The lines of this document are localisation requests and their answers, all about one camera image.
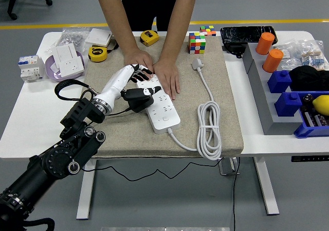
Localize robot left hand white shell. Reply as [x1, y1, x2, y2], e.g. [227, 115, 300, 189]
[99, 63, 162, 111]

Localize person's right hand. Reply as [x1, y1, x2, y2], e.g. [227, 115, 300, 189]
[124, 48, 155, 75]

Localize person's left hand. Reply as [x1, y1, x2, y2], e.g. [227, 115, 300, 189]
[153, 60, 180, 100]

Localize thin black plug cord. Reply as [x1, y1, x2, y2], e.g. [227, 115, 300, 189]
[88, 106, 224, 183]

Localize black plug adapter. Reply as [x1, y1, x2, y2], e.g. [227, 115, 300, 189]
[123, 88, 155, 113]

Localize white power strip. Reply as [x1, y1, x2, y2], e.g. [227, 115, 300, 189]
[137, 74, 181, 134]

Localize yellow tape measure square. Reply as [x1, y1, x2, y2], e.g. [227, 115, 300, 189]
[140, 29, 160, 47]

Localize yellow tape measure round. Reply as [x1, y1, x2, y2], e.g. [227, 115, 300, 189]
[88, 45, 108, 63]

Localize large Rubik's cube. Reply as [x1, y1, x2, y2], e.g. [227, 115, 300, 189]
[189, 32, 207, 55]

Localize purple bowl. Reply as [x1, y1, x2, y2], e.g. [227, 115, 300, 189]
[45, 51, 89, 83]

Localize person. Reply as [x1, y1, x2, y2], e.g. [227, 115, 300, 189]
[122, 0, 178, 32]

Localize grey-brown mat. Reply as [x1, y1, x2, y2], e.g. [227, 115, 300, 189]
[77, 35, 244, 159]

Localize small Rubik's cube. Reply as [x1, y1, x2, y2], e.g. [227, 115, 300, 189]
[199, 25, 216, 37]

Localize clear bag of screws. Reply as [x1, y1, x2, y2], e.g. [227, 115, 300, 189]
[45, 27, 90, 54]

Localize glossy black tray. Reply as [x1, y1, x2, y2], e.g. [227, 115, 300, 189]
[220, 26, 279, 46]

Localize white circuit breaker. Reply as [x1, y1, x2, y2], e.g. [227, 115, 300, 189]
[17, 55, 45, 83]

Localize orange cylinder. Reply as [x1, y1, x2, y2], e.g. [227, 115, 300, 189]
[255, 32, 276, 56]
[262, 48, 284, 74]

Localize blue block with knob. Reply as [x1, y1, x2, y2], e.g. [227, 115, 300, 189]
[274, 91, 303, 117]
[267, 70, 293, 94]

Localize grey stepped block holder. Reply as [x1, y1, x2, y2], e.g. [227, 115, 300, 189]
[243, 43, 304, 136]

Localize clear bag of small parts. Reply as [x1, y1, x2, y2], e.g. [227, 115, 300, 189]
[273, 42, 303, 71]

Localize white table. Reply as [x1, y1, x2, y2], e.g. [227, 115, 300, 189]
[0, 31, 329, 220]

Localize black cloth bundle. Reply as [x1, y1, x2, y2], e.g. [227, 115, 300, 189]
[289, 65, 329, 92]

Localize clear bag of resistors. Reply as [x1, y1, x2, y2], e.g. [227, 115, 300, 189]
[299, 40, 329, 71]

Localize blue plastic bin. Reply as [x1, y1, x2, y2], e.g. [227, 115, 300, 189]
[294, 91, 329, 139]

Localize dark brown tubes pack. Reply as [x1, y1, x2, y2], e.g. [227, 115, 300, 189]
[303, 110, 329, 128]

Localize yellow lemon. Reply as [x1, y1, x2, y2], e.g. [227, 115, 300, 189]
[312, 95, 329, 116]

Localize black table control panel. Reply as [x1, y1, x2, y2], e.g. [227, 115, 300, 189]
[291, 155, 329, 163]

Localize black cable loop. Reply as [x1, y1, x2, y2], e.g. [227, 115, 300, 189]
[106, 37, 121, 54]

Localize white power strip cord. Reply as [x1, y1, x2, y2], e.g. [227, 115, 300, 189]
[166, 58, 222, 161]

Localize white switch plate box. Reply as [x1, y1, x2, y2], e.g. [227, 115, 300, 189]
[84, 28, 114, 46]

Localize white wall socket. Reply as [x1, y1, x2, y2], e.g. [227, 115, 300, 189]
[58, 56, 85, 78]

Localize white switch panel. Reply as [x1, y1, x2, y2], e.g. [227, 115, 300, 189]
[52, 43, 79, 67]

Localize metal bracket under table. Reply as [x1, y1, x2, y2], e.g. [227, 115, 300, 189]
[217, 156, 240, 176]

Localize black hanging cable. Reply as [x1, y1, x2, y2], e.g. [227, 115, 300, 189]
[232, 156, 241, 231]

